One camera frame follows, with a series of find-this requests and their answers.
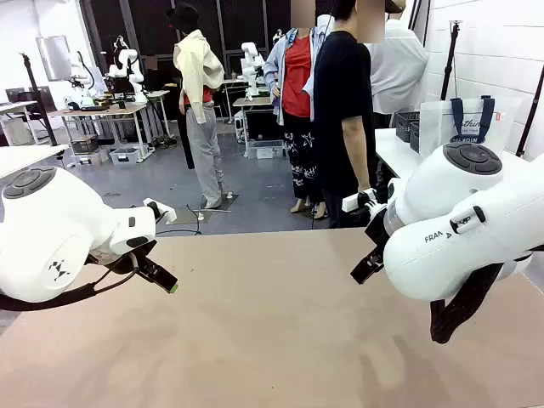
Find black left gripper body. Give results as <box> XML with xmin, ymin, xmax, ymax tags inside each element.
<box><xmin>87</xmin><ymin>238</ymin><xmax>159</xmax><ymax>277</ymax></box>

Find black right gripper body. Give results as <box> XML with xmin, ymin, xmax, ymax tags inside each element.
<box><xmin>364</xmin><ymin>203</ymin><xmax>391</xmax><ymax>257</ymax></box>

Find clear shopping bag navy handles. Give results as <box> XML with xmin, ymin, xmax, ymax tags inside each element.
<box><xmin>419</xmin><ymin>95</ymin><xmax>523</xmax><ymax>159</ymax></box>

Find person's right forearm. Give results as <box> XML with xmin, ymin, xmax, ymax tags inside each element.
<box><xmin>342</xmin><ymin>114</ymin><xmax>371</xmax><ymax>190</ymax></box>

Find white side table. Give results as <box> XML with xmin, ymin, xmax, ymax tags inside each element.
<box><xmin>374</xmin><ymin>127</ymin><xmax>544</xmax><ymax>182</ymax></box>

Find clear plastic storage bin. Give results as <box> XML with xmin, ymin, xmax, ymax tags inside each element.
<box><xmin>245</xmin><ymin>139</ymin><xmax>286</xmax><ymax>161</ymax></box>
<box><xmin>109</xmin><ymin>145</ymin><xmax>145</xmax><ymax>167</ymax></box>

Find grey storage crate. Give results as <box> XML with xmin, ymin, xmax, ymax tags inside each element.
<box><xmin>69</xmin><ymin>134</ymin><xmax>100</xmax><ymax>155</ymax></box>

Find person in black t-shirt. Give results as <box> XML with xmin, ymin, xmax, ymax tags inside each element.
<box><xmin>313</xmin><ymin>0</ymin><xmax>388</xmax><ymax>230</ymax></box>

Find white work table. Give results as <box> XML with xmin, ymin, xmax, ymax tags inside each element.
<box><xmin>0</xmin><ymin>144</ymin><xmax>70</xmax><ymax>179</ymax></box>

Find long wooden work table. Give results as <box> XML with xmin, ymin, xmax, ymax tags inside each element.
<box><xmin>47</xmin><ymin>89</ymin><xmax>172</xmax><ymax>165</ymax></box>

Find person in white shirt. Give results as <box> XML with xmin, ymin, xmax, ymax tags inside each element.
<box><xmin>365</xmin><ymin>0</ymin><xmax>429</xmax><ymax>128</ymax></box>

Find person in red top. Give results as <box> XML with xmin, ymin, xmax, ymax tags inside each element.
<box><xmin>263</xmin><ymin>0</ymin><xmax>331</xmax><ymax>220</ymax></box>

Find small wooden work table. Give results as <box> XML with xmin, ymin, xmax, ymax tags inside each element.
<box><xmin>232</xmin><ymin>96</ymin><xmax>273</xmax><ymax>144</ymax></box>

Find black tripod stand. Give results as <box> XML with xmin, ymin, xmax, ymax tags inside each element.
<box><xmin>515</xmin><ymin>63</ymin><xmax>544</xmax><ymax>159</ymax></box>
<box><xmin>19</xmin><ymin>53</ymin><xmax>60</xmax><ymax>146</ymax></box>
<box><xmin>439</xmin><ymin>19</ymin><xmax>465</xmax><ymax>103</ymax></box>

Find person in cream jacket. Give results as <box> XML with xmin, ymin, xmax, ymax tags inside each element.
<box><xmin>165</xmin><ymin>2</ymin><xmax>226</xmax><ymax>210</ymax></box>

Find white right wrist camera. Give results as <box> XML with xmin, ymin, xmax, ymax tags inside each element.
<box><xmin>342</xmin><ymin>189</ymin><xmax>379</xmax><ymax>213</ymax></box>

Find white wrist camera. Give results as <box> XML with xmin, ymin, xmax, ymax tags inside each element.
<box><xmin>342</xmin><ymin>189</ymin><xmax>379</xmax><ymax>213</ymax></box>
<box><xmin>143</xmin><ymin>197</ymin><xmax>178</xmax><ymax>225</ymax></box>

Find black floor cable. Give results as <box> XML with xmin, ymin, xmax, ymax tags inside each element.
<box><xmin>155</xmin><ymin>202</ymin><xmax>204</xmax><ymax>237</ymax></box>

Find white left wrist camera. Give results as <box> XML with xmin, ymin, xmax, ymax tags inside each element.
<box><xmin>143</xmin><ymin>197</ymin><xmax>178</xmax><ymax>225</ymax></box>

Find metal floor base plate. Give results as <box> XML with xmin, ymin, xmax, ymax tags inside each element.
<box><xmin>167</xmin><ymin>202</ymin><xmax>234</xmax><ymax>225</ymax></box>

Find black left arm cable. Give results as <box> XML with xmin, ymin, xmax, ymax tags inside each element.
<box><xmin>0</xmin><ymin>241</ymin><xmax>141</xmax><ymax>312</ymax></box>

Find grey framed wall panel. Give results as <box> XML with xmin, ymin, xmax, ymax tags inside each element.
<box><xmin>36</xmin><ymin>35</ymin><xmax>73</xmax><ymax>82</ymax></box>

